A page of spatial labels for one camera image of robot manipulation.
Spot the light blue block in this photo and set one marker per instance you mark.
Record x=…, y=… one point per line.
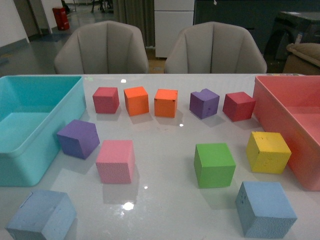
x=44, y=215
x=264, y=210

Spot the orange foam block right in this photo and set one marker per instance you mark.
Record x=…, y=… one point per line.
x=165, y=103

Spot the orange foam block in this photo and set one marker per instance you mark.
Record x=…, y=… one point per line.
x=136, y=101
x=165, y=103

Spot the orange foam block left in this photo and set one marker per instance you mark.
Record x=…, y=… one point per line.
x=136, y=101

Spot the purple notched foam block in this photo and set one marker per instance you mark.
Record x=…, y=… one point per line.
x=204, y=103

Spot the crimson foam block left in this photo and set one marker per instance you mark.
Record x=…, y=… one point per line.
x=106, y=100

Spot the pink foam block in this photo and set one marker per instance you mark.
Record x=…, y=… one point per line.
x=116, y=162

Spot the green foam block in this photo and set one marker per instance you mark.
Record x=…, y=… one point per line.
x=214, y=165

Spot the red foam block right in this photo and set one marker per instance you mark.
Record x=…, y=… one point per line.
x=238, y=106

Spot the purple foam block left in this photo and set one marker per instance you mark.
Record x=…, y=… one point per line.
x=78, y=138

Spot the beige chair right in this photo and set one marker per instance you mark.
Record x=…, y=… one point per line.
x=215, y=48

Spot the beige chair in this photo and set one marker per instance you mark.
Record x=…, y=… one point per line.
x=215, y=48
x=106, y=47

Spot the beige chair left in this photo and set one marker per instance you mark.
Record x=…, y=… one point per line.
x=106, y=47

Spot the white cabinet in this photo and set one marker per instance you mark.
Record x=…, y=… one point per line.
x=170, y=17

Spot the grey curtain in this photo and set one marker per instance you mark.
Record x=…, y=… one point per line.
x=138, y=13

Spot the yellow foam block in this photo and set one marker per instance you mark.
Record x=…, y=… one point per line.
x=267, y=152

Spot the teal plastic bin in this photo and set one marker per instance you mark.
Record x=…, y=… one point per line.
x=33, y=108

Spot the pink plastic bin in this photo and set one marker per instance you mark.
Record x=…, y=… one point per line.
x=290, y=105

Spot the red box on floor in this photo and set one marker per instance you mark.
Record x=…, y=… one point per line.
x=61, y=18

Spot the dark counter cabinet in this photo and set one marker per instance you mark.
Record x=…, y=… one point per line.
x=257, y=16

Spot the brown sofa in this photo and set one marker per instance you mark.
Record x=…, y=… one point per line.
x=303, y=59

